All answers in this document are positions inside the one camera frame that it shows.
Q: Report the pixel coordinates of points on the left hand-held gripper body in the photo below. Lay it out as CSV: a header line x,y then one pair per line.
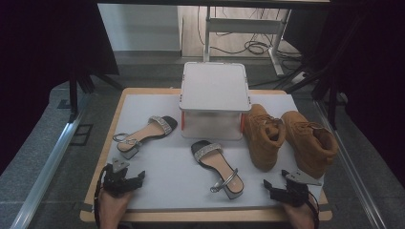
x,y
116,183

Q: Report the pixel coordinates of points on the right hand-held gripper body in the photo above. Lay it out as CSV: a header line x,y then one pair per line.
x,y
294,192

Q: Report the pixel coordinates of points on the tan suede boot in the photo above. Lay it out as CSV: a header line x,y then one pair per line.
x,y
264,143
312,149

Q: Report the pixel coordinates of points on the white two-tier shoe rack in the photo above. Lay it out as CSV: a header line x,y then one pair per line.
x,y
215,86

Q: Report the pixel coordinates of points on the person's right hand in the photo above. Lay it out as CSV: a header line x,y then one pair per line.
x,y
302,218

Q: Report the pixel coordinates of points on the white table mat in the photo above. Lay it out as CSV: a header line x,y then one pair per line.
x,y
172,178

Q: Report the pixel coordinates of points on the black tape strip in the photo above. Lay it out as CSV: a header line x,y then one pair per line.
x,y
86,207
325,207

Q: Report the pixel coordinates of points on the wooden table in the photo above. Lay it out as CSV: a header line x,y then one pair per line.
x,y
191,217

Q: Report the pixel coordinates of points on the black metal stand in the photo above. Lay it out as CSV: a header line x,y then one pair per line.
x,y
74,95
332,105

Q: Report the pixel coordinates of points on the white power strip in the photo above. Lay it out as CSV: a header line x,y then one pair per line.
x,y
299,78

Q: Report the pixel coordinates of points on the black curtain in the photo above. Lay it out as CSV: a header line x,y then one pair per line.
x,y
375,79
31,63

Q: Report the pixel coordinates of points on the black floor tape frame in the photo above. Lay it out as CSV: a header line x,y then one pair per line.
x,y
81,135

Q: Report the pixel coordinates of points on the white metal desk frame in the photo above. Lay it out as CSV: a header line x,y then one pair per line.
x,y
242,25

